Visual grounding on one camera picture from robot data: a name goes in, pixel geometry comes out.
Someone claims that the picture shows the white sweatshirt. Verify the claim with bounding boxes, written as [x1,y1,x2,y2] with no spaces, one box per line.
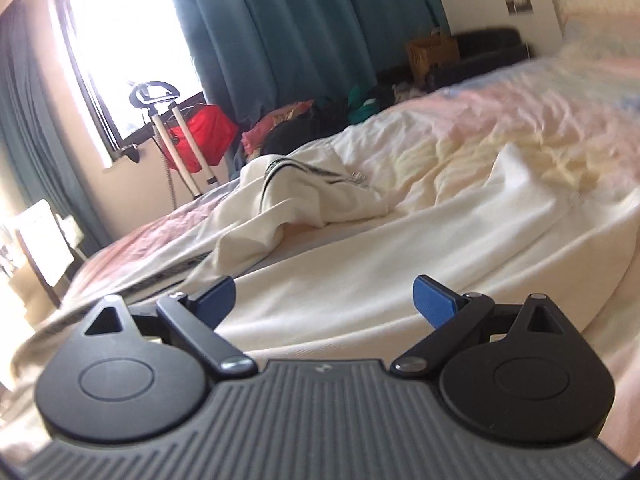
[10,142,640,391]

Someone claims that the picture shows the red garment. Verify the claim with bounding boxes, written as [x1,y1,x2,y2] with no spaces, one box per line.
[162,105,240,171]

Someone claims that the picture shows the garment steamer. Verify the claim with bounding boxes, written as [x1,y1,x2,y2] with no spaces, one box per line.
[129,80,221,211]

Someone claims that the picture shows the black sofa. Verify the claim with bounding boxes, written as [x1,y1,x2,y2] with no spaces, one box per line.
[375,27,533,93]

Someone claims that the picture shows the pastel duvet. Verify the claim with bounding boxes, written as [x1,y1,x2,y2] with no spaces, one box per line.
[0,15,640,466]

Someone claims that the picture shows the blue curtain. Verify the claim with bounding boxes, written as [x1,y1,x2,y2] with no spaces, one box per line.
[0,0,113,256]
[160,0,451,126]

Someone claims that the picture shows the pink cloth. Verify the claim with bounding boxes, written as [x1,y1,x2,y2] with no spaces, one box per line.
[241,100,316,156]

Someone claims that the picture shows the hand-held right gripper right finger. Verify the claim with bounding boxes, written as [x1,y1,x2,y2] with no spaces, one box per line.
[389,275,586,377]

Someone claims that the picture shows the brown paper bag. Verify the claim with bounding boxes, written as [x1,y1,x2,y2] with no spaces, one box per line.
[405,27,461,78]

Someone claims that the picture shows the green cloth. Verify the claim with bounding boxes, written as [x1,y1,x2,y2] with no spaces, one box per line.
[345,85,396,126]

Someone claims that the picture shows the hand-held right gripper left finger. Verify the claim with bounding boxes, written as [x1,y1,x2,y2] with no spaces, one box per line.
[65,276,257,380]

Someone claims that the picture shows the black clothes pile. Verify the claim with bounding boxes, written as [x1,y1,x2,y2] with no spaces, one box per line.
[260,95,361,156]

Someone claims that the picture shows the dark framed window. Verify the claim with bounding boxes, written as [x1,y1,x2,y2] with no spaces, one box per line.
[47,0,208,163]

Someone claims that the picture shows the black white patterned cloth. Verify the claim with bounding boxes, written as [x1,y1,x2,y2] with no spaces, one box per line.
[392,82,428,101]

